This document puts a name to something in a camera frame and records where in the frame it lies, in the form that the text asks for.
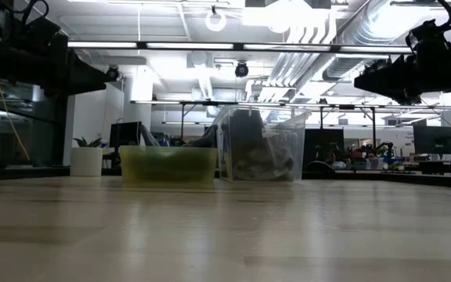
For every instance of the black flat panel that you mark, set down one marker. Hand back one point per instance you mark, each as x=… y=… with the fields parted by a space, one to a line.
x=323 y=145

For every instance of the white plant pot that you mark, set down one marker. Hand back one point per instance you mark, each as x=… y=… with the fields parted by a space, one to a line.
x=86 y=162

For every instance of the clear plastic bin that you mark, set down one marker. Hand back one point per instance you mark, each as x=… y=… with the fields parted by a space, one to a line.
x=301 y=129

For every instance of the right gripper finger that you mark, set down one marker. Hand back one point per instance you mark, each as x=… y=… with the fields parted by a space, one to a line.
x=390 y=72
x=394 y=90

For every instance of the black computer monitor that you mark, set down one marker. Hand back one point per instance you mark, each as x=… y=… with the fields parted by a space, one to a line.
x=436 y=139
x=125 y=133

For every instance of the black ceiling spot lamp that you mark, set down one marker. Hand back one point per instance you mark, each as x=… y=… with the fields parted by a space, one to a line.
x=112 y=72
x=241 y=69

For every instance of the khaki baseball cap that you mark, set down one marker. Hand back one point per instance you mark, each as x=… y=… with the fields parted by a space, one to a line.
x=249 y=137
x=280 y=156

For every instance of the yellow plastic bin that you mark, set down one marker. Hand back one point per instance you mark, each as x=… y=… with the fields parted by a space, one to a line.
x=167 y=174

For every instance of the black aluminium table frame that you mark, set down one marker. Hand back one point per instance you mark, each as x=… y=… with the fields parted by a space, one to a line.
x=405 y=180

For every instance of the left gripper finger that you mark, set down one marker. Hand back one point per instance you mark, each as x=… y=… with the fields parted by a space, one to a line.
x=82 y=66
x=84 y=84

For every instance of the long ceiling light bar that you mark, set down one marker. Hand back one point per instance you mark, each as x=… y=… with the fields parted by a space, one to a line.
x=170 y=45
x=170 y=102

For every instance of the round white ceiling lamp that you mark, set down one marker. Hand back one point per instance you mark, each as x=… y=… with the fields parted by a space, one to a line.
x=215 y=29

